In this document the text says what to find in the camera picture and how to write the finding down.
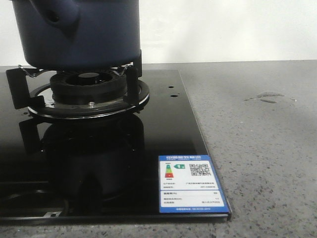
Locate right burner with pot support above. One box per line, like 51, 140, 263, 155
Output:
6, 55, 150, 120

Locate dark blue cooking pot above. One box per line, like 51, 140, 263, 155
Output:
12, 0, 141, 70

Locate blue energy label sticker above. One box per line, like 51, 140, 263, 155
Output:
158, 155, 230, 214

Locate black glass gas stove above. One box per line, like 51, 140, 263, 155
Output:
0, 69, 233, 220

